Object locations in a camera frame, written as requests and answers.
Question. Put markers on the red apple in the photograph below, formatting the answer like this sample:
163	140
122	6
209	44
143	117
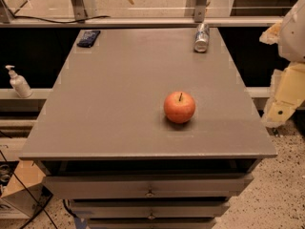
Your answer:
179	107

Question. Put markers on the white pump lotion bottle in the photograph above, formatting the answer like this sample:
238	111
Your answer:
19	83

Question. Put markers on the cardboard box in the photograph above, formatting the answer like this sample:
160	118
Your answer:
20	196

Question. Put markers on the top grey drawer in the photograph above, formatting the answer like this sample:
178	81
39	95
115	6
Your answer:
106	187

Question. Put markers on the silver blue redbull can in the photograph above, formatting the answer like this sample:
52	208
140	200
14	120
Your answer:
202	38

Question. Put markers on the middle grey drawer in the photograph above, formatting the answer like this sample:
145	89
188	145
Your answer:
149	209

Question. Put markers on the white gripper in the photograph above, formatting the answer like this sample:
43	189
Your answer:
294	38

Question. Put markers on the bottom grey drawer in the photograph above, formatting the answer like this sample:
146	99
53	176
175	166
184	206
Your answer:
151	224

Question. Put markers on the grey drawer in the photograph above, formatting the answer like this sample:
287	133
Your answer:
106	187
151	224
149	209

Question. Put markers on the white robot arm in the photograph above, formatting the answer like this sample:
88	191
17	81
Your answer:
291	44

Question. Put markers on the left metal bracket post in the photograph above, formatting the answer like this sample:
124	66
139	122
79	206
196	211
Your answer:
79	9

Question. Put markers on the dark blue rxbar wrapper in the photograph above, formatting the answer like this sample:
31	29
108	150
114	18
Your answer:
88	39

